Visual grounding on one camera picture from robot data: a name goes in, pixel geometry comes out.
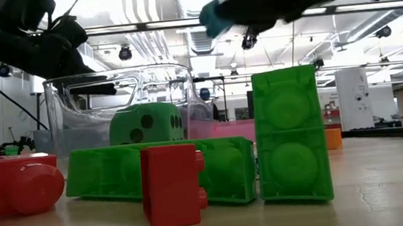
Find small green bucket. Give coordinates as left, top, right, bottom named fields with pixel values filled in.
left=3, top=144, right=21, bottom=157

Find orange wedge building block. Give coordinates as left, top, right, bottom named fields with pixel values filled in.
left=325, top=127, right=343, bottom=151

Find black aluminium table frame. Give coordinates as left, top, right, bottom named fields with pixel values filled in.
left=340, top=125, right=403, bottom=145

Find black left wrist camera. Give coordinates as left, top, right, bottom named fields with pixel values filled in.
left=48, top=13, right=90, bottom=51

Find short green building block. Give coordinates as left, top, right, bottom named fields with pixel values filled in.
left=249, top=63, right=336, bottom=207

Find small red building block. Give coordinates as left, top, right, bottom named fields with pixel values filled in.
left=137, top=141, right=211, bottom=226

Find pink plastic bin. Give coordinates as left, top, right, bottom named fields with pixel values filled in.
left=186, top=114, right=257, bottom=149

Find black background rig frame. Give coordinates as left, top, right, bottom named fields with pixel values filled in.
left=190, top=74, right=230, bottom=125

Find long green building block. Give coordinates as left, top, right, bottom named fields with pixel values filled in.
left=61, top=133, right=259, bottom=220

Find white pillar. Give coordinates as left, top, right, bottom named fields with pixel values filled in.
left=334, top=67, right=375, bottom=132

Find large black monitor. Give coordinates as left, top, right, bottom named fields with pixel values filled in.
left=246, top=90, right=256, bottom=120

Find clear plastic bin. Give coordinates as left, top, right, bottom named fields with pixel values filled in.
left=42, top=59, right=216, bottom=160

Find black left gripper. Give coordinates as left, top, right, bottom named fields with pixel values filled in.
left=7, top=25, right=118, bottom=104

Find green foam die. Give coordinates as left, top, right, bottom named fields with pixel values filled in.
left=106, top=99, right=186, bottom=147

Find small teal building block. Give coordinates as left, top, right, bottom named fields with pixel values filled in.
left=197, top=0, right=235, bottom=40

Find black ceiling spotlight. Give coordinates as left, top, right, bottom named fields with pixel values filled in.
left=117, top=44, right=134, bottom=62
left=0, top=63, right=12, bottom=79
left=375, top=25, right=393, bottom=39
left=310, top=57, right=326, bottom=71
left=240, top=31, right=259, bottom=51

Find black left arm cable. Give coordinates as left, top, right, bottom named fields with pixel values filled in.
left=0, top=52, right=50, bottom=135

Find large red building block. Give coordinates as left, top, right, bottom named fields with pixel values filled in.
left=0, top=150, right=69, bottom=225

